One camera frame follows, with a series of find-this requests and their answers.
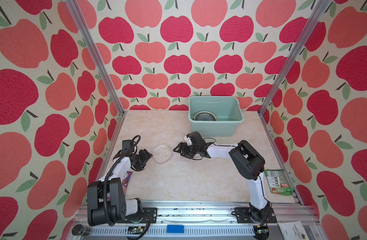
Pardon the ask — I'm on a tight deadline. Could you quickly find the left aluminium frame post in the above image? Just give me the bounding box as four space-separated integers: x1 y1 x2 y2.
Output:
64 0 125 116

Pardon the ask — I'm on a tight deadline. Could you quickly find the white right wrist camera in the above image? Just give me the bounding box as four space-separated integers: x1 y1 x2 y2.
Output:
184 136 192 146

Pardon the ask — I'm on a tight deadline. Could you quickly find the white paper sheet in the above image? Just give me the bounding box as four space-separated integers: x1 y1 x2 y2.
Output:
278 221 309 240

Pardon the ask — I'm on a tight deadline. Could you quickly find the clear glass plate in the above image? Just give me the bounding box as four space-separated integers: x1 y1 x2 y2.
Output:
152 144 173 164

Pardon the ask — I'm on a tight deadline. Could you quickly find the aluminium frame post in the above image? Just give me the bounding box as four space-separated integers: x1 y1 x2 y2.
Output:
257 0 325 116
64 0 125 116

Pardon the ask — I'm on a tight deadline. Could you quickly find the blue block on rail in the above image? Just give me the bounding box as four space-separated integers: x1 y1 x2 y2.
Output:
167 225 184 234

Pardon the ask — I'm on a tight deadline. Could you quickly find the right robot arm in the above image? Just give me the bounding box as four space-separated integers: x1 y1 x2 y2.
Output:
173 132 272 223

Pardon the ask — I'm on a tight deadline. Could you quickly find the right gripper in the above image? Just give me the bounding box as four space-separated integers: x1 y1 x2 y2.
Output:
171 141 197 159

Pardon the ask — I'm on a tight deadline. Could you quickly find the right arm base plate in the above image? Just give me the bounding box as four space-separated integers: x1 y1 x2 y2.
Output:
231 206 277 224

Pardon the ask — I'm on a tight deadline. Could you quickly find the green snack bag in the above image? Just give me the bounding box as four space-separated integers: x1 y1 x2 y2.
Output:
264 170 293 196

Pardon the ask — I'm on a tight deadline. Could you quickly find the grey glass plate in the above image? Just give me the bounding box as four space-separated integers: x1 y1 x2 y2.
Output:
193 111 217 122

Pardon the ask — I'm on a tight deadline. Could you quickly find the black cylinder lens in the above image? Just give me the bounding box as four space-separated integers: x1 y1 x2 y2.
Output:
72 224 93 237

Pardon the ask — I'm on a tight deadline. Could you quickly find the green plastic bin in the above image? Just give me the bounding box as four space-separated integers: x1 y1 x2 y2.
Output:
188 96 244 137

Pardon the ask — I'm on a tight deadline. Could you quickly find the black corrugated cable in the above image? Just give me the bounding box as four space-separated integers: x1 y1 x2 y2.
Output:
102 134 153 240

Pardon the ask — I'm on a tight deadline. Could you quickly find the right aluminium frame post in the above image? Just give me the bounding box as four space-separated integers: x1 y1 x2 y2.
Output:
257 0 325 116

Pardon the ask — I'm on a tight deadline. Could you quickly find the purple candy bag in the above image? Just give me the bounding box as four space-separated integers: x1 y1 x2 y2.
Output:
122 171 133 188

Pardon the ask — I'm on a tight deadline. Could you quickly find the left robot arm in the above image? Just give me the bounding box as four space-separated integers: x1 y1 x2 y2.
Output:
87 135 153 227

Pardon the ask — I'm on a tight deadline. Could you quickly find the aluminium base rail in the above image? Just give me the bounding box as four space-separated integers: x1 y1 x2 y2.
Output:
65 197 328 240

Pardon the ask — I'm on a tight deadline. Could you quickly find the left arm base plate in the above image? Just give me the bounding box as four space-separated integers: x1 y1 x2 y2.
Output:
125 208 158 224

